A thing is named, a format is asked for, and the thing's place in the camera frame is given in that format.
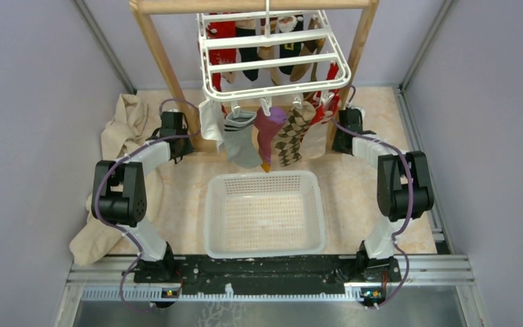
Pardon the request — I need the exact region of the white perforated plastic basket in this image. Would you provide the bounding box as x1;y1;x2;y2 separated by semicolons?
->
204;170;327;259

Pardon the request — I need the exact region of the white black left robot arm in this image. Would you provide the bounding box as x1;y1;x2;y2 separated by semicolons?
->
91;110;193;282

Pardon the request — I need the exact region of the grey striped sock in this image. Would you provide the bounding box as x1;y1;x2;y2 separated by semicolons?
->
223;111;262;169

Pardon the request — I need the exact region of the maroon purple sock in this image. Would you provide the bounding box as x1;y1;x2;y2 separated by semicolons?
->
254;106;287;172

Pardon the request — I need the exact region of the brown argyle sock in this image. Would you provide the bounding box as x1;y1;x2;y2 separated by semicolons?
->
272;102;316;167

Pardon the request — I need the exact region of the red white striped sock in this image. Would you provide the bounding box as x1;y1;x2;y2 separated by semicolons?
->
308;62;341;127

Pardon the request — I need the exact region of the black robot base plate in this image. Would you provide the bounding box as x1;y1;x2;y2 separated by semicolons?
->
132;254;402;295

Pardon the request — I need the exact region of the beige crumpled cloth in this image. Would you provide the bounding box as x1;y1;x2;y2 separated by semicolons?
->
69;93;163;266

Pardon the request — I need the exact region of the wooden hanger rack frame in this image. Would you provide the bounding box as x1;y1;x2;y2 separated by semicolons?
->
129;0;380;155

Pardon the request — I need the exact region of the black santa belt sock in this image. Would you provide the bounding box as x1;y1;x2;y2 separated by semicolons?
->
277;15;304;76

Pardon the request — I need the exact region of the white slotted cable duct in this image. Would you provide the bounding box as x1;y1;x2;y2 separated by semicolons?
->
81;285;364;302

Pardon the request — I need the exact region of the red christmas sock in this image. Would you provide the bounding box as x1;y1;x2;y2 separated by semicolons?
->
206;12;238;93

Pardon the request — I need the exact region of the white plastic clip hanger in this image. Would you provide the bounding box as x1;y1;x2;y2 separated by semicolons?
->
206;12;339;111

